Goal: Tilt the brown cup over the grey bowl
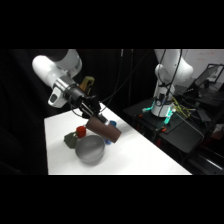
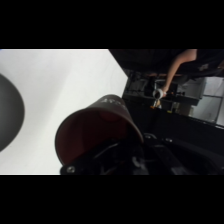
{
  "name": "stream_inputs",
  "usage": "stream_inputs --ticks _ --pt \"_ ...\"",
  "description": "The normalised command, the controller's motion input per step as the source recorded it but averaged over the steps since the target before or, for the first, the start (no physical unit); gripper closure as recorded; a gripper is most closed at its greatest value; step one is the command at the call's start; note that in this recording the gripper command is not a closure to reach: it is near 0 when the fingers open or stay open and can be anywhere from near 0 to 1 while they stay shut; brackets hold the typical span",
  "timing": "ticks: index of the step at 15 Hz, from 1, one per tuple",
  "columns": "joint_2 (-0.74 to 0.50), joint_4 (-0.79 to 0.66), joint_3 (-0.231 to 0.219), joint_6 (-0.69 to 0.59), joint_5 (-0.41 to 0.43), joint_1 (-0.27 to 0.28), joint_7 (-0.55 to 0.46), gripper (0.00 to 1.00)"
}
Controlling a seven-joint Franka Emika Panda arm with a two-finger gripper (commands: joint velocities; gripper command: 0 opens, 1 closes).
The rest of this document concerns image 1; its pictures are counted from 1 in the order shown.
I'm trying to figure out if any grey bowl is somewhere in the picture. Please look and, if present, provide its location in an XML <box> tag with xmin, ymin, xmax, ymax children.
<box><xmin>74</xmin><ymin>134</ymin><xmax>107</xmax><ymax>165</ymax></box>

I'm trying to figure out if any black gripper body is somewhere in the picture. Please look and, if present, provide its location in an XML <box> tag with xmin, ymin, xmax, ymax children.
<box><xmin>67</xmin><ymin>84</ymin><xmax>102</xmax><ymax>120</ymax></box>

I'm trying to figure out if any olive grey plush toy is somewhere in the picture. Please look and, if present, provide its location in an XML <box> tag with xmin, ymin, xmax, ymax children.
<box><xmin>63</xmin><ymin>131</ymin><xmax>81</xmax><ymax>150</ymax></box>

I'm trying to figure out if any brown cup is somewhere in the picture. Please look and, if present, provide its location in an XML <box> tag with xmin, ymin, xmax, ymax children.
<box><xmin>85</xmin><ymin>117</ymin><xmax>123</xmax><ymax>144</ymax></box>

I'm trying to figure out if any tan wrist camera mount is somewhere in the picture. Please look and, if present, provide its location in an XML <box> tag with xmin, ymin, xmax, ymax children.
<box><xmin>79</xmin><ymin>75</ymin><xmax>96</xmax><ymax>95</ymax></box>

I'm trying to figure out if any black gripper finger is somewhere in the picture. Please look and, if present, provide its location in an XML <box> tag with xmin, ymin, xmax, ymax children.
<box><xmin>97</xmin><ymin>114</ymin><xmax>109</xmax><ymax>124</ymax></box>
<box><xmin>85</xmin><ymin>111</ymin><xmax>95</xmax><ymax>122</ymax></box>

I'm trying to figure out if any black hanging cable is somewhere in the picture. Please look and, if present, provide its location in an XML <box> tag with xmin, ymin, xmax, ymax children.
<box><xmin>156</xmin><ymin>49</ymin><xmax>168</xmax><ymax>104</ymax></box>
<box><xmin>168</xmin><ymin>49</ymin><xmax>184</xmax><ymax>111</ymax></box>

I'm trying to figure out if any yellow cable bundle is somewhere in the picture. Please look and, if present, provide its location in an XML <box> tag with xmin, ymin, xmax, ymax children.
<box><xmin>171</xmin><ymin>101</ymin><xmax>197</xmax><ymax>119</ymax></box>

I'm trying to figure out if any long thin black cable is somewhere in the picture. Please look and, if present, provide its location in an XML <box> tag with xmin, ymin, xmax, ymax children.
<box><xmin>99</xmin><ymin>49</ymin><xmax>125</xmax><ymax>104</ymax></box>

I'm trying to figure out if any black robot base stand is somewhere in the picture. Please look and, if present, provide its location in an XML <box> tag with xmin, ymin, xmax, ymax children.
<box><xmin>122</xmin><ymin>97</ymin><xmax>224</xmax><ymax>166</ymax></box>

